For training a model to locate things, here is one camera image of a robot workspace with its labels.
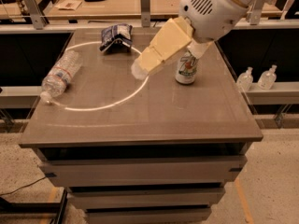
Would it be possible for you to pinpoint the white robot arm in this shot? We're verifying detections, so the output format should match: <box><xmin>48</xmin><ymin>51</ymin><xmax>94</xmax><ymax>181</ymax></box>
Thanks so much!
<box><xmin>131</xmin><ymin>0</ymin><xmax>267</xmax><ymax>80</ymax></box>

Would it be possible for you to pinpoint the clear pump bottle left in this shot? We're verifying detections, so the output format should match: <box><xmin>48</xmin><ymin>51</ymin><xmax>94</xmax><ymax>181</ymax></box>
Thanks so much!
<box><xmin>236</xmin><ymin>67</ymin><xmax>253</xmax><ymax>91</ymax></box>

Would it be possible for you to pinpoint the clear pump bottle right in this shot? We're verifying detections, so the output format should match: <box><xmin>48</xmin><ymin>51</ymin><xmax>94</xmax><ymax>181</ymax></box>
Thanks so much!
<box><xmin>258</xmin><ymin>64</ymin><xmax>277</xmax><ymax>90</ymax></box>

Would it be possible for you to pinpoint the grey drawer cabinet table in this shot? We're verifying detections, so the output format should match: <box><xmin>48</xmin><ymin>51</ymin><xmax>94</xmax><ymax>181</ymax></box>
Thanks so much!
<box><xmin>20</xmin><ymin>28</ymin><xmax>263</xmax><ymax>224</ymax></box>

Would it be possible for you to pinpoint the clear plastic water bottle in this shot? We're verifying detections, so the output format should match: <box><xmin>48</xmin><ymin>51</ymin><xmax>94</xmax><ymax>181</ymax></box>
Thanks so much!
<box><xmin>40</xmin><ymin>50</ymin><xmax>81</xmax><ymax>104</ymax></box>

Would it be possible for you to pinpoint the small paper card left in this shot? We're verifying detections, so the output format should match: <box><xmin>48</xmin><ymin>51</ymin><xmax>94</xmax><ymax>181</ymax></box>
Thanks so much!
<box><xmin>55</xmin><ymin>0</ymin><xmax>81</xmax><ymax>10</ymax></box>

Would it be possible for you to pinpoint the grey metal bracket left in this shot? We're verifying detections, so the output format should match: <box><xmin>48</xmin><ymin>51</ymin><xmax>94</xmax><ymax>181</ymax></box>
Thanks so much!
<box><xmin>23</xmin><ymin>0</ymin><xmax>47</xmax><ymax>30</ymax></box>

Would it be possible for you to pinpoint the green white soda can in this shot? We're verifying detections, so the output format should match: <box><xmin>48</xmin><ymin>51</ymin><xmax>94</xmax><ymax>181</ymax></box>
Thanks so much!
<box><xmin>175</xmin><ymin>51</ymin><xmax>198</xmax><ymax>85</ymax></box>

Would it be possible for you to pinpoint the grey metal bracket right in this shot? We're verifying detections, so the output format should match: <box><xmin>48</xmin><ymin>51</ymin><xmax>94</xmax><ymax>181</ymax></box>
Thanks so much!
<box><xmin>247</xmin><ymin>0</ymin><xmax>263</xmax><ymax>25</ymax></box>

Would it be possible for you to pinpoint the grey metal bracket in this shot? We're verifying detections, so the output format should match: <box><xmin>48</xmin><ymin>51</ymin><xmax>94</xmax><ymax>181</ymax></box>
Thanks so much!
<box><xmin>23</xmin><ymin>0</ymin><xmax>47</xmax><ymax>30</ymax></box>
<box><xmin>247</xmin><ymin>0</ymin><xmax>263</xmax><ymax>25</ymax></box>
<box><xmin>140</xmin><ymin>0</ymin><xmax>150</xmax><ymax>27</ymax></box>

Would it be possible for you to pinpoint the clear pump bottle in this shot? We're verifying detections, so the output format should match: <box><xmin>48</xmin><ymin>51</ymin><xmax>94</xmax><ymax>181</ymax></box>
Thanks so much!
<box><xmin>258</xmin><ymin>64</ymin><xmax>277</xmax><ymax>90</ymax></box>
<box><xmin>236</xmin><ymin>67</ymin><xmax>253</xmax><ymax>91</ymax></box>

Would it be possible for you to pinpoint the blue white chip bag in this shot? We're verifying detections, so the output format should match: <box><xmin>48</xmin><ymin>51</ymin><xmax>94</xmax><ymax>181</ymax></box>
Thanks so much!
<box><xmin>99</xmin><ymin>23</ymin><xmax>133</xmax><ymax>51</ymax></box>

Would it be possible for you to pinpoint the black metal floor frame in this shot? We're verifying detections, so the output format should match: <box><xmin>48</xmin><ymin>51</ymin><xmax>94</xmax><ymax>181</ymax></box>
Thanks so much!
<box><xmin>0</xmin><ymin>190</ymin><xmax>67</xmax><ymax>224</ymax></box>

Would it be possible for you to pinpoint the black floor cable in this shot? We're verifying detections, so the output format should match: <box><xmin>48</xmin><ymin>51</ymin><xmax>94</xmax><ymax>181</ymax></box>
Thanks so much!
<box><xmin>0</xmin><ymin>175</ymin><xmax>48</xmax><ymax>198</ymax></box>

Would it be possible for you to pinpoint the grey metal bracket centre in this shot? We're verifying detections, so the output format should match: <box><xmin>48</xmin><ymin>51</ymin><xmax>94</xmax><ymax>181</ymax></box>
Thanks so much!
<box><xmin>140</xmin><ymin>0</ymin><xmax>150</xmax><ymax>27</ymax></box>

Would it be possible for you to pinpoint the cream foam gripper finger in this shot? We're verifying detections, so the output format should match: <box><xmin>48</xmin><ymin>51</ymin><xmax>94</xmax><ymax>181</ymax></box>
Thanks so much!
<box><xmin>187</xmin><ymin>41</ymin><xmax>212</xmax><ymax>59</ymax></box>
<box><xmin>131</xmin><ymin>17</ymin><xmax>193</xmax><ymax>80</ymax></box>

